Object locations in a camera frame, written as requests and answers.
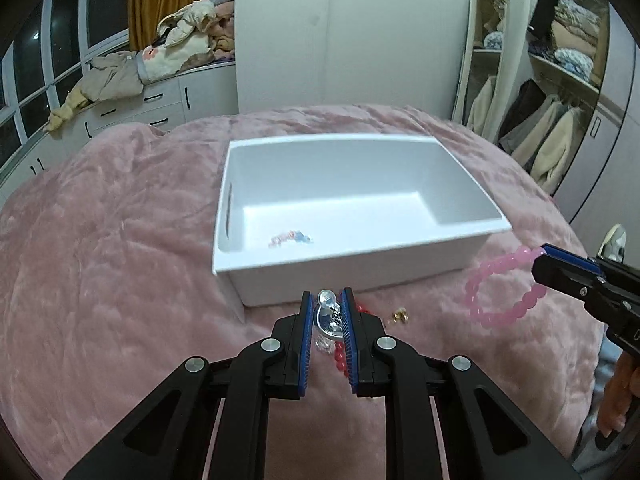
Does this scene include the white framed standing mirror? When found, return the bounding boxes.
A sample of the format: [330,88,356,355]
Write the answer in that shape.
[451,0,511,142]

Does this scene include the dark brown hanging coat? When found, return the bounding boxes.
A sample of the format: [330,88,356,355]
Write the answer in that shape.
[499,78,549,155]

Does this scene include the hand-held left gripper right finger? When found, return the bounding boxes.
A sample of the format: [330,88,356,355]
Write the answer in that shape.
[340,287,583,480]

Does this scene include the pink bead bracelet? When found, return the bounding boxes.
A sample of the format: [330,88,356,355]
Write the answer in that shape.
[465,246,549,330]

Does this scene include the white shoe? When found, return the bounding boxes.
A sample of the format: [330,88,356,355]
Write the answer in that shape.
[599,224,627,262]

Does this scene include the white framed window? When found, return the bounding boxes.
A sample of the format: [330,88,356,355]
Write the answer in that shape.
[0,0,132,173]

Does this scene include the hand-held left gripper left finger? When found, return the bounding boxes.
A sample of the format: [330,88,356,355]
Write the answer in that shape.
[64,291,315,480]

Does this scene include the white drawer cabinet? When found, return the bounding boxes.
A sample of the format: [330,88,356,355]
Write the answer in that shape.
[0,60,240,183]

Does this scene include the white plastic storage box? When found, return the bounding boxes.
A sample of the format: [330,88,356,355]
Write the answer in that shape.
[212,133,514,309]

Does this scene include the red bead bracelet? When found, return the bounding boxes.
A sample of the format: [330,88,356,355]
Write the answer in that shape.
[332,301,374,379]

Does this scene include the pile of clothes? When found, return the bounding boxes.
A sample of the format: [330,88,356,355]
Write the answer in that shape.
[47,0,237,134]

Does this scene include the folded clothes on shelves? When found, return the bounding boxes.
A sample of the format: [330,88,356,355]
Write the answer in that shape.
[527,0,603,81]

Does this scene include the pink fluffy blanket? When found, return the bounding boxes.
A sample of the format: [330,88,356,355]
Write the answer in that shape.
[0,104,610,480]

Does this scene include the open wardrobe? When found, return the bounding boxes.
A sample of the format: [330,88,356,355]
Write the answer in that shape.
[499,0,640,228]

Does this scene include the cream hanging coats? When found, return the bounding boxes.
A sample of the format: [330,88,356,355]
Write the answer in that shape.
[510,94,585,197]

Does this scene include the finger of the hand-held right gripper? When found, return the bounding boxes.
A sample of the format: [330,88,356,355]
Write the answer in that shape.
[531,254,607,307]
[541,243,605,276]

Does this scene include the multicoloured bead bracelet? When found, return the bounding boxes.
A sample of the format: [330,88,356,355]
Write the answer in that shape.
[267,229,314,250]

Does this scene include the person's right hand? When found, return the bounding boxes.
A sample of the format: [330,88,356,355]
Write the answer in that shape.
[596,354,640,437]

